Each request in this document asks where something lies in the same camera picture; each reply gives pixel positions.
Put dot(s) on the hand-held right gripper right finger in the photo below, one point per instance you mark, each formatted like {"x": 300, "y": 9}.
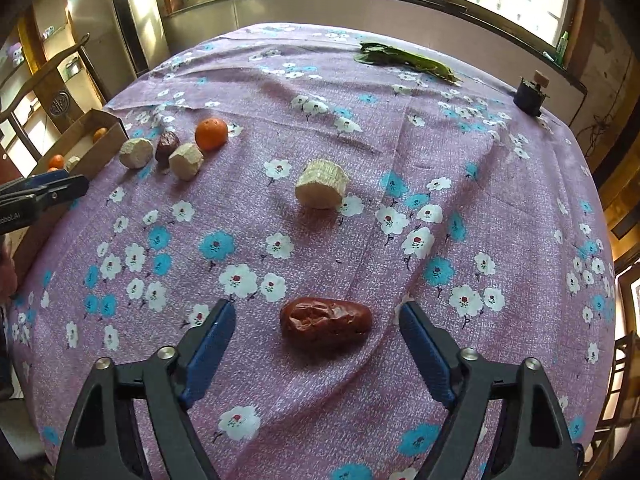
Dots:
{"x": 427, "y": 355}

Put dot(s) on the brown cardboard box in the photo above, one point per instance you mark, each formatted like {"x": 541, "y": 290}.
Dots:
{"x": 102, "y": 152}

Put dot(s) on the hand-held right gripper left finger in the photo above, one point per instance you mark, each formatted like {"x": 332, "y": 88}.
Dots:
{"x": 210, "y": 355}

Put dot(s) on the small black device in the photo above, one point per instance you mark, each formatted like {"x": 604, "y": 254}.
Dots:
{"x": 529, "y": 95}

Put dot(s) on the person's left hand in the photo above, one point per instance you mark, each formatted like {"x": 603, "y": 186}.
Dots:
{"x": 7, "y": 272}

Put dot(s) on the carved wooden chair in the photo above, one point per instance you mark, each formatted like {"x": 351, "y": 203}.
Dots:
{"x": 60, "y": 102}

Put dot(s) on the dark red date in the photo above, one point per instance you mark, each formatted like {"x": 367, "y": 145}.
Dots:
{"x": 166, "y": 147}
{"x": 325, "y": 323}

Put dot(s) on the green bottle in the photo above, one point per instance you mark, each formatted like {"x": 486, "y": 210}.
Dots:
{"x": 562, "y": 50}

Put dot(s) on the purple floral tablecloth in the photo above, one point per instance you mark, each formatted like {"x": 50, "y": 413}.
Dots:
{"x": 350, "y": 250}

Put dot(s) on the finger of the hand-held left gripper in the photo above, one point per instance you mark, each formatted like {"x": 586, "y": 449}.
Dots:
{"x": 45, "y": 178}
{"x": 60, "y": 191}

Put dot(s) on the orange mandarin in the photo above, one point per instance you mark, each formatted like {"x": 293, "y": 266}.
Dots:
{"x": 56, "y": 161}
{"x": 211, "y": 134}
{"x": 100, "y": 134}

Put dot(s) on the large white sugarcane chunk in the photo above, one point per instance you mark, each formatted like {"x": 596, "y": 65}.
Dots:
{"x": 136, "y": 153}

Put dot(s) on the green leafy vegetable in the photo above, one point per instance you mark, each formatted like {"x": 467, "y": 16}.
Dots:
{"x": 405, "y": 57}

